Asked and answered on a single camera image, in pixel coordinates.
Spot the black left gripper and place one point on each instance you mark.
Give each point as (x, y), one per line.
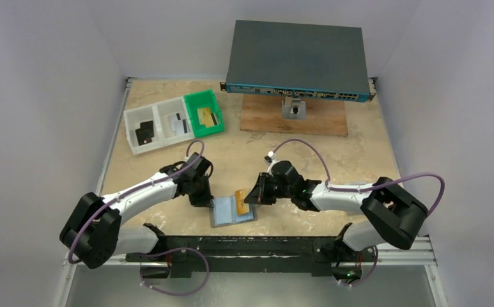
(205, 199)

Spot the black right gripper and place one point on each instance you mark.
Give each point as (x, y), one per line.
(264, 190)

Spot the gold card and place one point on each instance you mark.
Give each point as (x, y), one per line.
(200, 113)
(211, 119)
(242, 207)

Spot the grey leather card holder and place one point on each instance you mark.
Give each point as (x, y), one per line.
(224, 212)

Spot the black card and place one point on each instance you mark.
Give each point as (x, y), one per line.
(142, 138)
(147, 128)

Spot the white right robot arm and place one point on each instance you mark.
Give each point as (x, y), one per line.
(393, 215)

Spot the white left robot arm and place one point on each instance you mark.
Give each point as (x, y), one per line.
(94, 231)

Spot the white middle bin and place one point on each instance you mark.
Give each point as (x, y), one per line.
(166, 114)

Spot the white bin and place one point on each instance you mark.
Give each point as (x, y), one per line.
(166, 114)
(133, 118)

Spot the brown wooden board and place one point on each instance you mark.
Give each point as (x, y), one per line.
(264, 113)

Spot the green bin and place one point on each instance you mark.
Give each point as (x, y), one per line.
(193, 102)

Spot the white left bin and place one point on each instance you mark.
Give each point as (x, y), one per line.
(133, 118)

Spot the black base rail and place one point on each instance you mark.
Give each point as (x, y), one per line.
(339, 271)

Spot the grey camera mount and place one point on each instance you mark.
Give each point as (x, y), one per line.
(293, 109)

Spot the grey network switch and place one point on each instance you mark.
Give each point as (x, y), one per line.
(298, 60)

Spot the aluminium frame rail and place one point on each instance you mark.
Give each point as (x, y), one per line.
(403, 254)

